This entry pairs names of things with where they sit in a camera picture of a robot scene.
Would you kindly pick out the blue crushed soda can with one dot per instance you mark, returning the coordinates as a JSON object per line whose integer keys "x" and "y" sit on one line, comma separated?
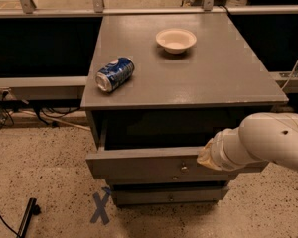
{"x": 114, "y": 74}

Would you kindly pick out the grey wooden drawer cabinet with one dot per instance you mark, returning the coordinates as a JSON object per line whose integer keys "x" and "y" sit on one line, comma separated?
{"x": 175, "y": 100}

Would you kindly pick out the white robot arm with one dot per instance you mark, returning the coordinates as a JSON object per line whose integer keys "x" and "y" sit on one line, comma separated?
{"x": 260, "y": 137}

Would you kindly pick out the grey top drawer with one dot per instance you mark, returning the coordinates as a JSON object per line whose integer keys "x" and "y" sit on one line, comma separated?
{"x": 155, "y": 162}

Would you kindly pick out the black power strip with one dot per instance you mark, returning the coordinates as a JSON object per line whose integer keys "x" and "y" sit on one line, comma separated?
{"x": 32, "y": 209}

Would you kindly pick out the grey middle drawer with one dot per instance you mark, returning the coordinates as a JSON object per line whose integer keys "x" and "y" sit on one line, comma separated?
{"x": 170, "y": 179}

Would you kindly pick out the white paper bowl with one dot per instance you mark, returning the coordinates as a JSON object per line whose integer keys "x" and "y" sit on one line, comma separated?
{"x": 175, "y": 41}

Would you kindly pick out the grey bottom drawer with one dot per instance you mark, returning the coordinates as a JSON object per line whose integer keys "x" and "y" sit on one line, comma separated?
{"x": 170, "y": 195}

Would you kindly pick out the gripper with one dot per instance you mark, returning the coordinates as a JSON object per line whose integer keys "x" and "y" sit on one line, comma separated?
{"x": 219, "y": 151}

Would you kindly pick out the grey drawer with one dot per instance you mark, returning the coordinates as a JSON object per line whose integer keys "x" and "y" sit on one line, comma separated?
{"x": 170, "y": 179}
{"x": 155, "y": 162}
{"x": 170, "y": 195}

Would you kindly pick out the blue tape cross mark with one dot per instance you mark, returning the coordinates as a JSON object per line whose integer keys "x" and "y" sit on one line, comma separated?
{"x": 100, "y": 203}

